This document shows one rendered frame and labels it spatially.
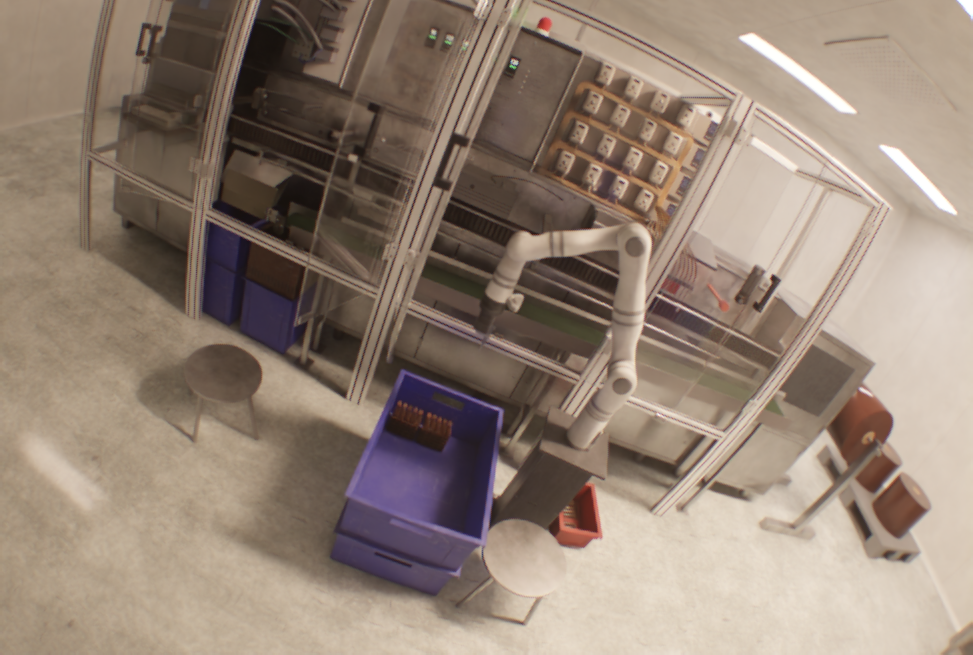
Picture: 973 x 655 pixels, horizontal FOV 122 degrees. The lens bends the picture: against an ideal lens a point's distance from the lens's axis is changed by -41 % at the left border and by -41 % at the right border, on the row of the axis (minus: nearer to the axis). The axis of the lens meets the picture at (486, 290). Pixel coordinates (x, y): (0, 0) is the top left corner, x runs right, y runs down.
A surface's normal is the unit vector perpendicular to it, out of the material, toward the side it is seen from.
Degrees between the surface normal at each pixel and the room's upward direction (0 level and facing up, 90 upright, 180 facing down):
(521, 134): 90
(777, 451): 90
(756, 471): 90
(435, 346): 90
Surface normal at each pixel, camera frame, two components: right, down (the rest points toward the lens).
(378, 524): -0.11, 0.41
